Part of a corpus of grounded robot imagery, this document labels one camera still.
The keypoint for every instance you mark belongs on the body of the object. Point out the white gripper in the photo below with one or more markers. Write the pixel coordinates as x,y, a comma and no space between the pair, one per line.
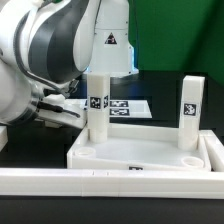
59,110

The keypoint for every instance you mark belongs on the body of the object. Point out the white desk top tray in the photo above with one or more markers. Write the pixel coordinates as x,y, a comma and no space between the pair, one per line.
135,147

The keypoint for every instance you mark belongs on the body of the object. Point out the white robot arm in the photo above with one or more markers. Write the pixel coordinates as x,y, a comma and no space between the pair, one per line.
46,44

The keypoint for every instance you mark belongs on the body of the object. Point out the white block at left edge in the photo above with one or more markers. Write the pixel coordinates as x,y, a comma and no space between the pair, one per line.
3,137

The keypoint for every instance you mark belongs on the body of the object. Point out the white sheet with fiducial markers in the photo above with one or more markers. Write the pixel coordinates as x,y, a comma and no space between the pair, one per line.
129,109

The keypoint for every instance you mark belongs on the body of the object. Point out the white front barrier rail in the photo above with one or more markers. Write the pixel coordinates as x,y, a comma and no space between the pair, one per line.
112,183

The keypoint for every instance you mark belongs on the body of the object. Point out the white barrier rail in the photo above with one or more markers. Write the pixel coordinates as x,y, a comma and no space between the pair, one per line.
215,150
112,183

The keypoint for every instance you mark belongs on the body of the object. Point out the white right barrier rail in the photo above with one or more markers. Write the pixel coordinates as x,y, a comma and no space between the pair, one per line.
215,150

